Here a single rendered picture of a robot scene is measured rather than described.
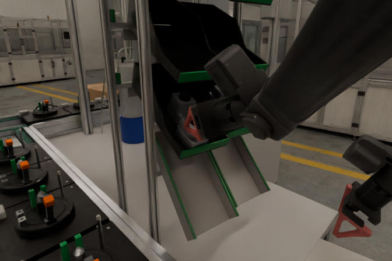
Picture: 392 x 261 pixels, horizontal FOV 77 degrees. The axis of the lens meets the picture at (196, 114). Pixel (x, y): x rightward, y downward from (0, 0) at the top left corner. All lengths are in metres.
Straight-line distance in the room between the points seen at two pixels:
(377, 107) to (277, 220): 3.44
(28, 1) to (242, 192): 11.46
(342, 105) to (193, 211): 3.75
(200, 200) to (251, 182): 0.19
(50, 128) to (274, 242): 1.36
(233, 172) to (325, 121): 3.63
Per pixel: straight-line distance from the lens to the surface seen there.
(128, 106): 1.39
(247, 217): 0.91
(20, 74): 9.66
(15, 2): 11.68
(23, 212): 0.81
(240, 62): 0.35
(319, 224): 0.96
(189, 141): 0.53
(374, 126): 4.29
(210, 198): 0.68
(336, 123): 4.31
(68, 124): 1.74
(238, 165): 0.78
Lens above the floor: 1.43
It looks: 17 degrees down
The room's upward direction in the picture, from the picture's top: straight up
